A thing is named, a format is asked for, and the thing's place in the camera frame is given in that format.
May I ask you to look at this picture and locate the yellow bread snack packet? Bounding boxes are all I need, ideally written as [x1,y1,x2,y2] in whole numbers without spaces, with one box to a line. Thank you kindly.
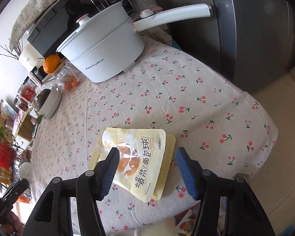
[88,127,176,203]

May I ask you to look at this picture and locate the cherry print tablecloth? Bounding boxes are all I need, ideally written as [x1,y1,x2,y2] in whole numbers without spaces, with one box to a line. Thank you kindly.
[29,31,279,235]

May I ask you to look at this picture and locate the white bowl stack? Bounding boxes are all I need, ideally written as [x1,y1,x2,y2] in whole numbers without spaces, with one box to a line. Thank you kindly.
[36,86,62,119]

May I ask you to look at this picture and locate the dark green squash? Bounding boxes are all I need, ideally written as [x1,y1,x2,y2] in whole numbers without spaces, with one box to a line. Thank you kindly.
[37,88,51,109]

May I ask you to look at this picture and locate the red label jar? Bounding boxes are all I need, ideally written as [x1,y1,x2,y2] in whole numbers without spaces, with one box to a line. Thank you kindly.
[19,84,36,103]

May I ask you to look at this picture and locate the small orange left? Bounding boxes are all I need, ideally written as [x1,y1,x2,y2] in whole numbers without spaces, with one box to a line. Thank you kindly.
[64,82,72,91]

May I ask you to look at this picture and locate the small orange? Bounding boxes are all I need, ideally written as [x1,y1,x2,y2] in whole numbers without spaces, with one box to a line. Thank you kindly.
[64,82,72,91]
[70,76,80,87]

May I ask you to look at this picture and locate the small orange right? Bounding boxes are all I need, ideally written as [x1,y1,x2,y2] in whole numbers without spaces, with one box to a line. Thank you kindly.
[70,76,80,87]

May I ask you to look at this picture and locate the glass teapot jar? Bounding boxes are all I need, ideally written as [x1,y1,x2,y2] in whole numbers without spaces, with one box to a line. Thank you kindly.
[54,63,80,92]

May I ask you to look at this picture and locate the large orange on jar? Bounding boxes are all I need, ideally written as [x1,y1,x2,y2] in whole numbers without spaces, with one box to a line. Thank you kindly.
[43,54,61,74]

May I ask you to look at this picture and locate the cream air fryer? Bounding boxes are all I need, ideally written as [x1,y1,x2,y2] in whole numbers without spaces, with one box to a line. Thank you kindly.
[19,43,48,87]

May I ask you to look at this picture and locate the dried branches vase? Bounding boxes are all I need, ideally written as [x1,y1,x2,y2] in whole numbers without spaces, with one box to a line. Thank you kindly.
[0,39,24,60]

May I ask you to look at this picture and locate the white electric cooking pot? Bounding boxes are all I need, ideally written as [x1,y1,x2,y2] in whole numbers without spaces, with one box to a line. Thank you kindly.
[57,2,213,83]

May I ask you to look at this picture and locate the black microwave oven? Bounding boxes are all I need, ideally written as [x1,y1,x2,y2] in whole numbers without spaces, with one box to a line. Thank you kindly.
[27,0,134,58]

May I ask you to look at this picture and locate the grey refrigerator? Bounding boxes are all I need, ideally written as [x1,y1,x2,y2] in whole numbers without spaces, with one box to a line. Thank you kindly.
[156,0,295,92]

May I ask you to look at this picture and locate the floral microwave cover cloth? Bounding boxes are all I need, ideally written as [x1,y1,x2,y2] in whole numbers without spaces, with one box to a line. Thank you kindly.
[9,0,56,51]

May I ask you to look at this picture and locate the black wire basket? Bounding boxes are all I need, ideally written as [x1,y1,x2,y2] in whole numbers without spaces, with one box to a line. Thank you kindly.
[0,136,29,190]

